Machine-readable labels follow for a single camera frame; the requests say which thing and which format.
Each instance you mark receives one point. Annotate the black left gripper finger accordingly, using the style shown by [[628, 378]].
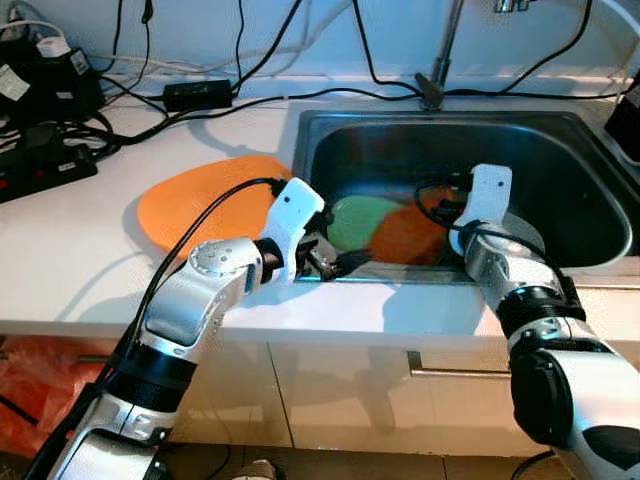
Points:
[[360, 262]]

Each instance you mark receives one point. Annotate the orange plastic bowl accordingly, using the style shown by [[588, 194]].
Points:
[[405, 240]]

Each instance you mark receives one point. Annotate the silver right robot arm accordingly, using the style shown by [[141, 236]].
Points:
[[520, 270]]

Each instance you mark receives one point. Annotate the green plate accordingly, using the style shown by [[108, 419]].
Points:
[[355, 222]]

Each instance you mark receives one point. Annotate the grey bowl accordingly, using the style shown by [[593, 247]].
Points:
[[528, 228]]

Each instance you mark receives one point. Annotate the chrome faucet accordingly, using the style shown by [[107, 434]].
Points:
[[431, 92]]

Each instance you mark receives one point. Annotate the stainless steel sink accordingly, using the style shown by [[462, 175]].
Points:
[[560, 160]]

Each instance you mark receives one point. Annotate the orange plastic plate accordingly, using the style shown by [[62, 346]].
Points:
[[165, 205]]

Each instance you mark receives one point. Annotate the black box device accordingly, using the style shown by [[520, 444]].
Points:
[[625, 125]]

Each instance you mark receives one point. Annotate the black power adapter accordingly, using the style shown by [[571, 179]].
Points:
[[198, 95]]

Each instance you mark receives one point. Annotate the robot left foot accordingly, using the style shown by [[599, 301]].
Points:
[[260, 471]]

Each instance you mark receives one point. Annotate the black power strip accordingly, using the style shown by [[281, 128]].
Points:
[[45, 178]]

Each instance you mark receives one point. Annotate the black plug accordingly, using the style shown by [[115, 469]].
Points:
[[48, 145]]

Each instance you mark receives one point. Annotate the black charger box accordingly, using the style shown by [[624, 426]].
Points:
[[50, 90]]

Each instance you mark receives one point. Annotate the white plug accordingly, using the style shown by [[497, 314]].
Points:
[[53, 48]]

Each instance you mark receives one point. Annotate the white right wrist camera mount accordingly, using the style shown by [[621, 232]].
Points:
[[488, 195]]

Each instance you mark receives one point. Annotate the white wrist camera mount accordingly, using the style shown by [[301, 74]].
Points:
[[488, 195], [295, 215]]

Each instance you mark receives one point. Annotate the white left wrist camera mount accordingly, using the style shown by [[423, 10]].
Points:
[[295, 215]]

